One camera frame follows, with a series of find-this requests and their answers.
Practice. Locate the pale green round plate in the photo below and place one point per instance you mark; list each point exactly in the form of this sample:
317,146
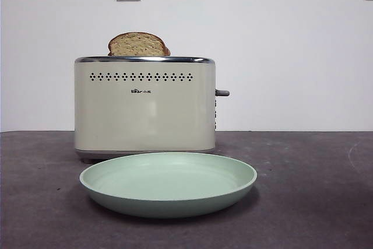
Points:
169,193

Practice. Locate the cream two-slot toaster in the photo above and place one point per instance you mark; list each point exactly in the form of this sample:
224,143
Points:
145,115

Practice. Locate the brown toasted bread slice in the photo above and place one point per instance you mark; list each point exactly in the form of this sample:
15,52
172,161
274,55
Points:
137,45
168,51

